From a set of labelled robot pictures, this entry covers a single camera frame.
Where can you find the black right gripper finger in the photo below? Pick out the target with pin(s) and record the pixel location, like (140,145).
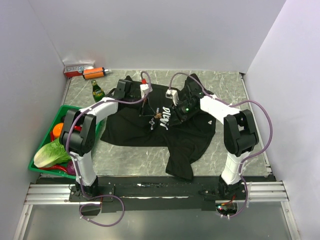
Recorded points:
(175,121)
(175,109)

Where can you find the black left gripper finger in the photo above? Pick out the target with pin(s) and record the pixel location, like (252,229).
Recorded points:
(141,110)
(150,108)

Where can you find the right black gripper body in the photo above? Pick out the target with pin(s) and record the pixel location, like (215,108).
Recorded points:
(185,109)

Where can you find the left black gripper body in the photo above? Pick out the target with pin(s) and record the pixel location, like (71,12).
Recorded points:
(133,99)

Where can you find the small sparkly brooch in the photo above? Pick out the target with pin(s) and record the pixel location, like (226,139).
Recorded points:
(158,116)

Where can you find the black printed t-shirt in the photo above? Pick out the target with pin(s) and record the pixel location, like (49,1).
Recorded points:
(186,142)

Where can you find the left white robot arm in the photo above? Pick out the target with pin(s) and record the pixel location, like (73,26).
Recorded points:
(86,177)

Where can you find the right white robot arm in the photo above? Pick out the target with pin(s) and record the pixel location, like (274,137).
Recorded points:
(240,133)

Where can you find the green glass bottle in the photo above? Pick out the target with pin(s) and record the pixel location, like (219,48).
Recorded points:
(97,91)

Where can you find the orange cylinder tool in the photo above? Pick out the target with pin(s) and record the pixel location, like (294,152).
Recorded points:
(93,73)

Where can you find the red white cardboard box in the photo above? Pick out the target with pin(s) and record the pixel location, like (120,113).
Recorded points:
(76,70)

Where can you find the orange fruit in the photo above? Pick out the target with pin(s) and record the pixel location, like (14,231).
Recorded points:
(58,129)

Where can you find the purple red onion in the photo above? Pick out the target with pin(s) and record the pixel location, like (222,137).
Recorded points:
(70,169)

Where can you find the lettuce head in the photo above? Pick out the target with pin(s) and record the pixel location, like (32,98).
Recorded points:
(51,154)

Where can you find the red chili pepper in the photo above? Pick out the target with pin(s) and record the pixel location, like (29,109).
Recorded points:
(55,167)

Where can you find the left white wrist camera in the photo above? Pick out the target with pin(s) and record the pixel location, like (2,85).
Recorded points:
(145,88)

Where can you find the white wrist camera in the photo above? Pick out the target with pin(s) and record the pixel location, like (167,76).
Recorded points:
(173,95)
(145,88)

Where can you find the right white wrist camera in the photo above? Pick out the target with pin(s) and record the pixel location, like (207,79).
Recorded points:
(173,95)

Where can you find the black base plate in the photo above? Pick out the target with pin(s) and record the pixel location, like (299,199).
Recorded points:
(148,193)

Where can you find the aluminium rail frame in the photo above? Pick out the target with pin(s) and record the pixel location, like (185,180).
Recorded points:
(60,194)

